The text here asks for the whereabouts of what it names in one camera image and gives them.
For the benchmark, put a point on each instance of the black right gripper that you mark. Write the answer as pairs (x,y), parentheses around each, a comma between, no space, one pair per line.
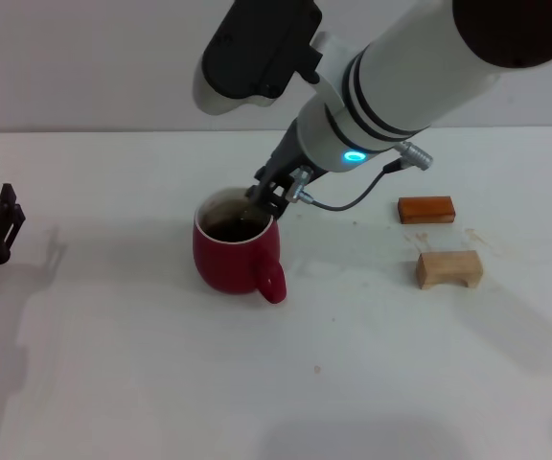
(288,155)

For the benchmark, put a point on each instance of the red ceramic coffee cup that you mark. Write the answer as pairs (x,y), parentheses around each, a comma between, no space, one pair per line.
(233,261)

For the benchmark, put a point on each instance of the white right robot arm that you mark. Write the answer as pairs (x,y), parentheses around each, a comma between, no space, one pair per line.
(420,72)

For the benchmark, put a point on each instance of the orange wooden block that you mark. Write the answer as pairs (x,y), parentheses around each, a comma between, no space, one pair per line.
(424,211)

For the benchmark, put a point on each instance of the light wooden arch block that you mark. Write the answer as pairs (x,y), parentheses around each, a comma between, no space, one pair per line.
(448,266)

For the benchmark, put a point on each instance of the black and white wrist camera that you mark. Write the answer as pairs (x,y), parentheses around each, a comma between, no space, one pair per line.
(261,48)

